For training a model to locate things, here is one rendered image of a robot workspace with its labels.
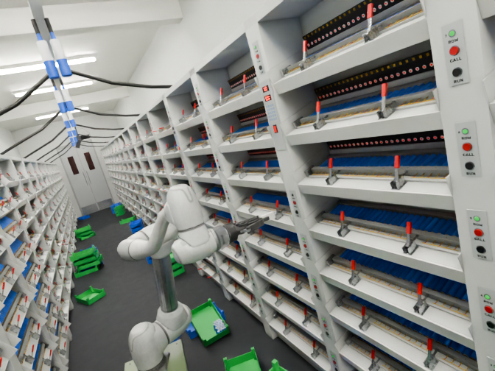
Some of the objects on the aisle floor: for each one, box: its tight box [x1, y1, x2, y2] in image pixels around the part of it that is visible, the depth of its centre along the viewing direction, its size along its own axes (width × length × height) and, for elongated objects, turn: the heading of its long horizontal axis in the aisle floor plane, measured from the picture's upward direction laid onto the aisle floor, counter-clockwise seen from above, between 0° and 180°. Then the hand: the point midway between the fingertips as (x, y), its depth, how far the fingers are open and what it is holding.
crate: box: [191, 298, 230, 347], centre depth 236 cm, size 30×20×8 cm
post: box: [244, 13, 354, 371], centre depth 141 cm, size 20×9×180 cm, turn 171°
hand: (267, 217), depth 133 cm, fingers closed
